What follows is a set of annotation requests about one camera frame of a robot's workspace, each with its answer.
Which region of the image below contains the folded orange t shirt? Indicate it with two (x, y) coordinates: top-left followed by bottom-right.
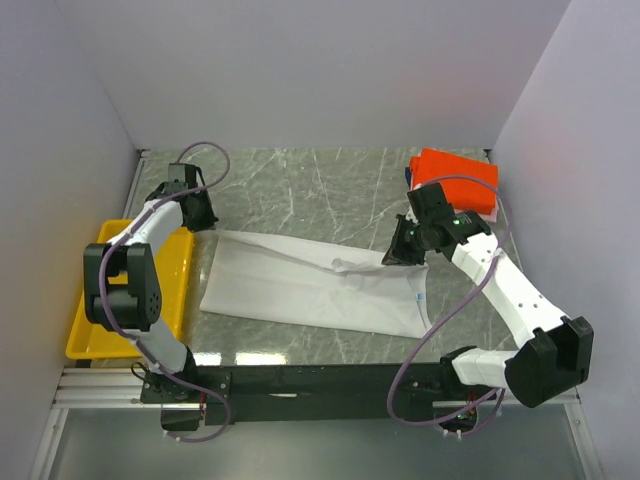
(408, 148), (499, 214)

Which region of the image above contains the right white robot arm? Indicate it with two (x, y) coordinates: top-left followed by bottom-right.
(382, 182), (594, 408)

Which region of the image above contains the aluminium frame rail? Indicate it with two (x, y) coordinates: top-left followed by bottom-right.
(29, 368), (604, 479)

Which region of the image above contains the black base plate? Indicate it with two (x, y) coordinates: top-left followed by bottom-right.
(139, 363), (498, 431)

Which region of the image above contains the folded pink t shirt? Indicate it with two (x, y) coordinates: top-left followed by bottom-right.
(480, 197), (500, 223)

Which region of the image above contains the yellow plastic tray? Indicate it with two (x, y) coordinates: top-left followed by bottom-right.
(64, 217), (197, 360)

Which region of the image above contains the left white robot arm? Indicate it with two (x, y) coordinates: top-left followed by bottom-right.
(83, 162), (218, 402)

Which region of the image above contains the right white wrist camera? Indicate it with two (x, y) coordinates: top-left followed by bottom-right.
(405, 210), (419, 225)

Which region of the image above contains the white t shirt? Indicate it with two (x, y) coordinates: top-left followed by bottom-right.
(200, 231), (431, 339)

